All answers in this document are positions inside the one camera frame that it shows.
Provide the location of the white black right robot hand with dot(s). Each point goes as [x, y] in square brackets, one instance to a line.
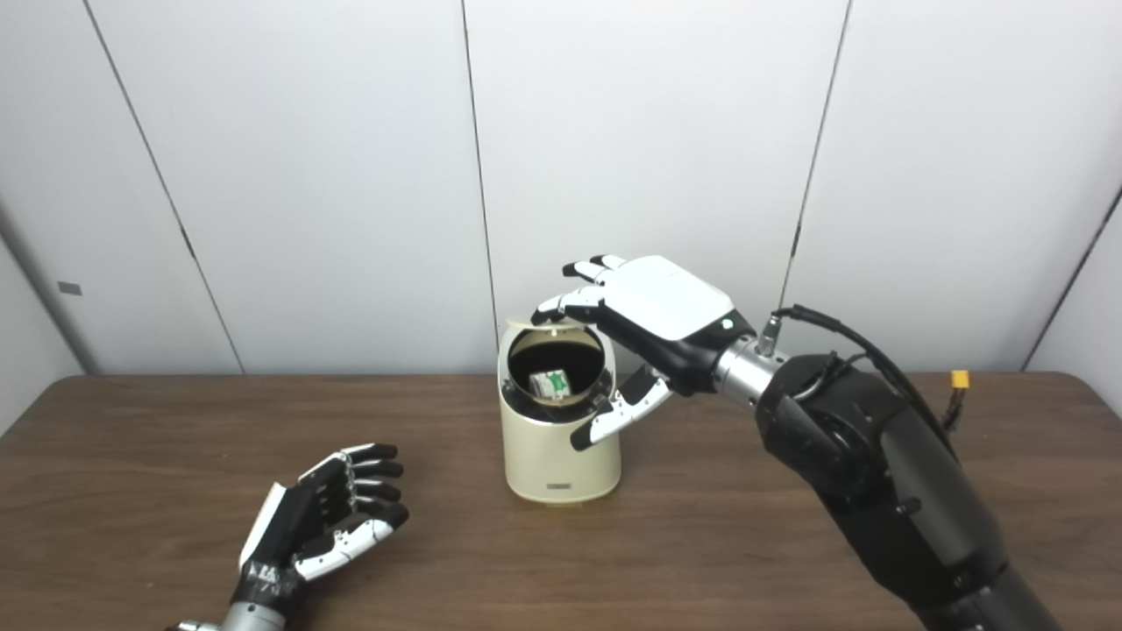
[666, 298]

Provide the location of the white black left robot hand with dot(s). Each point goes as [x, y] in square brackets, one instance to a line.
[289, 535]

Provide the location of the green white milk carton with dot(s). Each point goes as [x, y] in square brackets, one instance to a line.
[550, 384]

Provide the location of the cream-colored bin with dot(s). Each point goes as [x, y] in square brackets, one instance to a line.
[552, 456]

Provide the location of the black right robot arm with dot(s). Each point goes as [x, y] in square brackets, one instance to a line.
[903, 491]

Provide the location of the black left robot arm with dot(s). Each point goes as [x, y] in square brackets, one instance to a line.
[250, 618]

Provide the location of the black panel hinge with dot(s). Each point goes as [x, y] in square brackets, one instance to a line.
[796, 238]
[187, 244]

